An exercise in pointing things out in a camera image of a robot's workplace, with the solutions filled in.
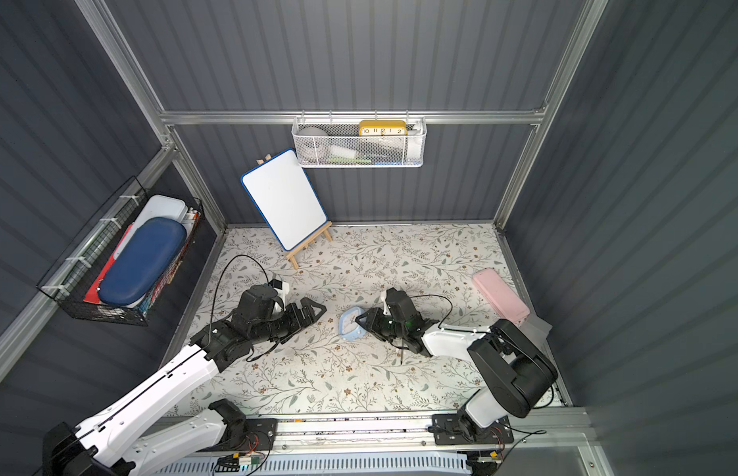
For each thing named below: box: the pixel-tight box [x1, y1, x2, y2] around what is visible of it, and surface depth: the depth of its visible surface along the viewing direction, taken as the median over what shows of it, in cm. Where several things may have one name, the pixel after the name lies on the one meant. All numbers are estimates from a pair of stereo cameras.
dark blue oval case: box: [98, 217, 188, 306], surface depth 69 cm
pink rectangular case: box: [472, 267, 531, 324], surface depth 101 cm
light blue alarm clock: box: [339, 305, 367, 342], surface depth 90 cm
